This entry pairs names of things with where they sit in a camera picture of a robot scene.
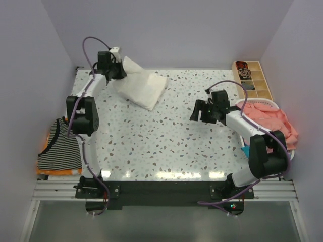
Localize salmon orange garment in basket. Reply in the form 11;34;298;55
238;102;299;149

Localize aluminium table frame rail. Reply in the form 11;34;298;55
32;179;298;201

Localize red black rolled socks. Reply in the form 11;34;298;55
235;60;249;70

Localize white floral print t-shirt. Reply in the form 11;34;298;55
113;56;169;111

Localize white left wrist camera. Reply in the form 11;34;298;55
110;47;121;63

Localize pink black rolled socks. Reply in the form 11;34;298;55
238;68;252;80

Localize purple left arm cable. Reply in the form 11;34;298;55
67;37;112;215

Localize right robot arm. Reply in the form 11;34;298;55
190;91;291;198

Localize wooden compartment organizer box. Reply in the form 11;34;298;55
232;60;273;101

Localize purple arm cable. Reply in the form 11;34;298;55
67;37;112;215
198;80;291;216

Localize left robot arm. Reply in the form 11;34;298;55
66;47;127;198

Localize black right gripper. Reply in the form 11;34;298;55
189;100;218;124

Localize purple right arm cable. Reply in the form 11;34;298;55
198;80;291;216

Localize grey rolled socks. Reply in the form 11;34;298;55
241;81;255;90

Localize white plastic laundry basket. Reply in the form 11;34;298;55
236;98;296;166

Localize black white striped folded shirt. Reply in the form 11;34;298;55
37;116;83;170

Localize teal garment in basket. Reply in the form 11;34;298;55
241;146;250;158

